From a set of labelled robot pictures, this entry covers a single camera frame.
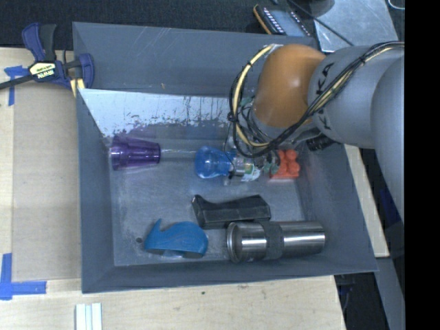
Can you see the orange toy building block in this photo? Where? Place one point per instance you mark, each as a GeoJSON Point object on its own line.
{"type": "Point", "coordinates": [287, 167]}

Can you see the black wedge-shaped block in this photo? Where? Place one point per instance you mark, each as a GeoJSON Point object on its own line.
{"type": "Point", "coordinates": [230, 211]}

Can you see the grey metal bin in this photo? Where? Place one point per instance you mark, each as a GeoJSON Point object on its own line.
{"type": "Point", "coordinates": [165, 198]}

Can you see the silver metal cylinder black band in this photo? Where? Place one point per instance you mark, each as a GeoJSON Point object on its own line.
{"type": "Point", "coordinates": [299, 241]}

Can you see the blue curved plastic piece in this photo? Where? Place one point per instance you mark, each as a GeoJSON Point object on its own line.
{"type": "Point", "coordinates": [178, 237]}

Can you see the purple plastic cup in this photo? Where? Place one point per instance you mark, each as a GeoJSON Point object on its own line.
{"type": "Point", "coordinates": [134, 154]}

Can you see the brown cardboard board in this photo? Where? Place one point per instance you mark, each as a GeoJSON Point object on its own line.
{"type": "Point", "coordinates": [44, 184]}

